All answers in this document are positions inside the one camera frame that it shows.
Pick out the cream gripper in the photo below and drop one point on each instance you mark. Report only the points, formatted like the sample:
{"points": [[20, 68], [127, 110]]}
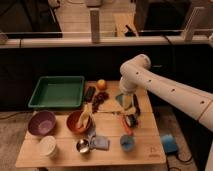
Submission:
{"points": [[127, 103]]}

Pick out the silver fork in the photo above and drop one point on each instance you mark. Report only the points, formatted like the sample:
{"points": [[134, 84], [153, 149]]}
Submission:
{"points": [[109, 112]]}

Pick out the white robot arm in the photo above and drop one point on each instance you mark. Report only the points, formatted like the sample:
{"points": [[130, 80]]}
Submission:
{"points": [[195, 103]]}

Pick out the blue cup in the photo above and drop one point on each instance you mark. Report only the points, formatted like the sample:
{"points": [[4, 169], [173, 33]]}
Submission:
{"points": [[127, 143]]}

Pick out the small metal cup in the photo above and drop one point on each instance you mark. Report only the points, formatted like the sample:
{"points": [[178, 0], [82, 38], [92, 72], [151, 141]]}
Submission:
{"points": [[83, 146]]}

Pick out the teal sponge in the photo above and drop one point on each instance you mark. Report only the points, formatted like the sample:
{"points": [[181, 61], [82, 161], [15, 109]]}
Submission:
{"points": [[119, 99]]}

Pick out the dark grape bunch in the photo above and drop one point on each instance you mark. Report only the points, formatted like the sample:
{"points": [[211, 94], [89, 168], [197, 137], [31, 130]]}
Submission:
{"points": [[99, 99]]}

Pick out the orange fruit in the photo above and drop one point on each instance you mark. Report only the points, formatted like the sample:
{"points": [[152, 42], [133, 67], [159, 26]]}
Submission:
{"points": [[101, 84]]}

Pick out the wooden table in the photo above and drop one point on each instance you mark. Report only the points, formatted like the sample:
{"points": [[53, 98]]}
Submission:
{"points": [[147, 150]]}

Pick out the black rectangular remote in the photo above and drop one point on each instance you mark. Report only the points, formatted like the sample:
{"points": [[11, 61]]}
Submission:
{"points": [[89, 94]]}

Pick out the yellow banana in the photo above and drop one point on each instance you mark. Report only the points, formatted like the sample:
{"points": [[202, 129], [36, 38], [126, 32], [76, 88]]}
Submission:
{"points": [[85, 115]]}

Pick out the blue-grey cloth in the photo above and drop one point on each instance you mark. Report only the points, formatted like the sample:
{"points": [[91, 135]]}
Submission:
{"points": [[97, 142]]}

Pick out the orange-brown bowl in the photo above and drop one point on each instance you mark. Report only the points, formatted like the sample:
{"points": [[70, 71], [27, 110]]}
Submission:
{"points": [[72, 121]]}

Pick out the blue box on floor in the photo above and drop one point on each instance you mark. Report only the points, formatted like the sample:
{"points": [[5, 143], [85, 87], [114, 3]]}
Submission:
{"points": [[169, 144]]}

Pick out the green plastic tray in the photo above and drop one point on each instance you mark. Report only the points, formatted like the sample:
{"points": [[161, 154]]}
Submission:
{"points": [[58, 92]]}

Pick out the purple bowl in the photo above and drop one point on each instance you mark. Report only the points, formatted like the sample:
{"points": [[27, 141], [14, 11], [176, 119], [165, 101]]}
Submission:
{"points": [[42, 123]]}

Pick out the black handled knife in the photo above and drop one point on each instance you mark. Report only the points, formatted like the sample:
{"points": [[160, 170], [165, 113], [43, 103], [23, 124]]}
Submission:
{"points": [[136, 105]]}

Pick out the orange handled tool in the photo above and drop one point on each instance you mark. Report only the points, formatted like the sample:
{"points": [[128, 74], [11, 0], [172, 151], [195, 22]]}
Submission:
{"points": [[126, 127]]}

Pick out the grey angled post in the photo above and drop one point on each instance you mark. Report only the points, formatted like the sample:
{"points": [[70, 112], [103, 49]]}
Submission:
{"points": [[192, 23]]}

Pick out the grey metal post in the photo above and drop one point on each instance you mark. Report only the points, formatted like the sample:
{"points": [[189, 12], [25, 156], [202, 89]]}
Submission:
{"points": [[95, 27]]}

